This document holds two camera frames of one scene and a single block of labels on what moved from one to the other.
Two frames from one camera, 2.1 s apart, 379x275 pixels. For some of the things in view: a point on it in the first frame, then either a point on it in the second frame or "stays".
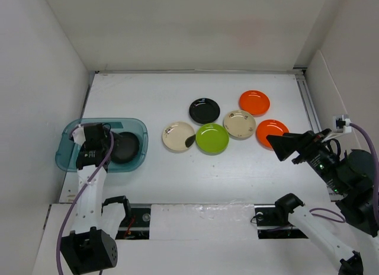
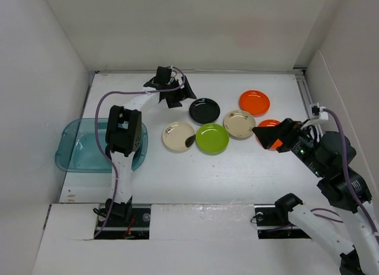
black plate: [204, 110] stays
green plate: [212, 138] stays
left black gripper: [108, 137] to [183, 94]
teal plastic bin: [66, 152] stays
